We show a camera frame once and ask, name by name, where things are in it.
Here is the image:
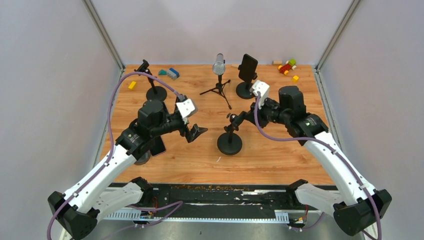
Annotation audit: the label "blue grey toy bricks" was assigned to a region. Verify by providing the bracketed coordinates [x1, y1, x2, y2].
[166, 67, 180, 80]

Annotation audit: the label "yellow toy brick left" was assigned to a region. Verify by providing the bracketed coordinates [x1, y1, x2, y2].
[128, 81, 137, 90]

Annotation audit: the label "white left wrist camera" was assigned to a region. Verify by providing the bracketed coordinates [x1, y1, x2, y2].
[175, 98, 198, 125]

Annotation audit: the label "teal toy block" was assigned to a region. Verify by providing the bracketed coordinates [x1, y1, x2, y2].
[158, 69, 168, 76]

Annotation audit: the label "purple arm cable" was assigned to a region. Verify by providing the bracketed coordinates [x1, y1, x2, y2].
[46, 71, 186, 240]
[253, 96, 383, 240]

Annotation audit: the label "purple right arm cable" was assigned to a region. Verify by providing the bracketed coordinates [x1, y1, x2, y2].
[253, 96, 383, 240]

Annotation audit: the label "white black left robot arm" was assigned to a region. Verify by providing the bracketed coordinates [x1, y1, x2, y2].
[47, 98, 207, 240]

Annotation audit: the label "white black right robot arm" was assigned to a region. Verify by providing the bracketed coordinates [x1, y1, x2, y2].
[229, 85, 392, 240]

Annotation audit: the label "black phone stand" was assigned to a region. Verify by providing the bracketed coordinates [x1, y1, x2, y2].
[236, 73, 258, 100]
[134, 59, 168, 101]
[217, 113, 243, 156]

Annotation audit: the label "red toy brick car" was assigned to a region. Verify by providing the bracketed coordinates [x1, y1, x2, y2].
[277, 58, 297, 75]

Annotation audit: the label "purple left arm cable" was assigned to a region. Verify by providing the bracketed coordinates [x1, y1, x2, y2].
[46, 71, 186, 240]

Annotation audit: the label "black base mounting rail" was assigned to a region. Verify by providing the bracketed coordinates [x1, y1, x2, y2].
[119, 182, 319, 220]

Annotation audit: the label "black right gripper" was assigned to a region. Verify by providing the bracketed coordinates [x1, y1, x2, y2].
[243, 94, 290, 128]

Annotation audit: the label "black smartphone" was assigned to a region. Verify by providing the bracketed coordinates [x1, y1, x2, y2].
[150, 136, 166, 157]
[237, 53, 258, 82]

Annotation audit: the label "grey round stand base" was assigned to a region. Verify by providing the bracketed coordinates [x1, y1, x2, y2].
[134, 152, 151, 165]

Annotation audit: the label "yellow toy cube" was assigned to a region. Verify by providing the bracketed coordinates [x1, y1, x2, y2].
[292, 75, 300, 83]

